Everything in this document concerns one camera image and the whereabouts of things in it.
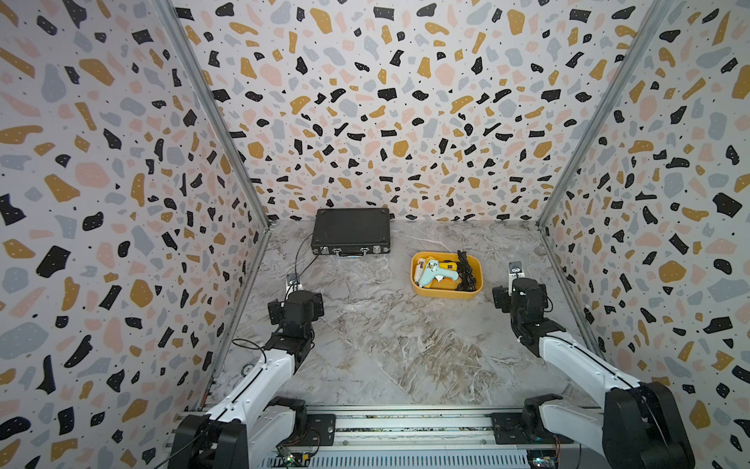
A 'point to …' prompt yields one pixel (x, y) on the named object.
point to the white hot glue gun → (419, 271)
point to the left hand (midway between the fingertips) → (297, 296)
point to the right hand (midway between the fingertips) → (521, 285)
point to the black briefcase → (351, 232)
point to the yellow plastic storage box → (447, 289)
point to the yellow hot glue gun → (444, 265)
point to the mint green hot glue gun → (433, 270)
